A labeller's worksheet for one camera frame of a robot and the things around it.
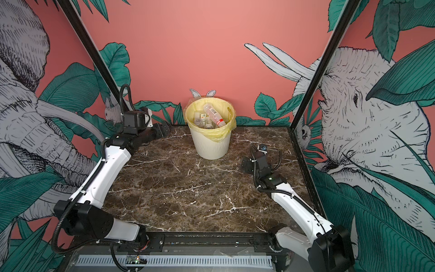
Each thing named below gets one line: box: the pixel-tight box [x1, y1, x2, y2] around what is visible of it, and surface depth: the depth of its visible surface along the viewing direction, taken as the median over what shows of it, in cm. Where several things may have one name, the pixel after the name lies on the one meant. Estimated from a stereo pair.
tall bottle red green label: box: [193, 111, 208, 129], surface depth 97 cm
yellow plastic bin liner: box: [183, 97, 237, 143], surface depth 90 cm
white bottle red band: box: [203, 103, 226, 128], surface depth 92 cm
